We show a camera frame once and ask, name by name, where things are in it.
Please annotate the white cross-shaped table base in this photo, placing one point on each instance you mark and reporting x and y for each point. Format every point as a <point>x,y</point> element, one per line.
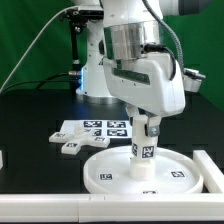
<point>72,143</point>

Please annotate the white left rail stub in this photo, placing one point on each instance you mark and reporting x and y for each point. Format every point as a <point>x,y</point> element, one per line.
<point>1,160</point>

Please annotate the white right rail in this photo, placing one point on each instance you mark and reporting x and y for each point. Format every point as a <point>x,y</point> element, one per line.
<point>213,177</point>

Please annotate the white round table top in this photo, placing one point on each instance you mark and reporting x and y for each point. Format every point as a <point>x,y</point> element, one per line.
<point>118,171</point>

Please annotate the white front rail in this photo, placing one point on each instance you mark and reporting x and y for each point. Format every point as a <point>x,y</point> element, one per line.
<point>98,208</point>

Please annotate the white rail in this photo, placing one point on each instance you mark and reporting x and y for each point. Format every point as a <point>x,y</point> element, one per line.
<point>213,177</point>
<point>98,208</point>

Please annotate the black camera stand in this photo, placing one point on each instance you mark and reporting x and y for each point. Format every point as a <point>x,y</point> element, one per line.
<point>78,19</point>

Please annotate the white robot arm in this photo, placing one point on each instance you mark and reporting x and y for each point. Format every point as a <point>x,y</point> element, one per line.
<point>134,28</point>

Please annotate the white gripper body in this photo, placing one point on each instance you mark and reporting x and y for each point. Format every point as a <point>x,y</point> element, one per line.
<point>146,83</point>

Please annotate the white marker sheet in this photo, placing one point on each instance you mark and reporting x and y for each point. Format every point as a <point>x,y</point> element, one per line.
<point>114,129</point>

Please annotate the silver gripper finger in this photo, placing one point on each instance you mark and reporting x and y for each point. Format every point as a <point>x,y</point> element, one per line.
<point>152,125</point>
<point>131,110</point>

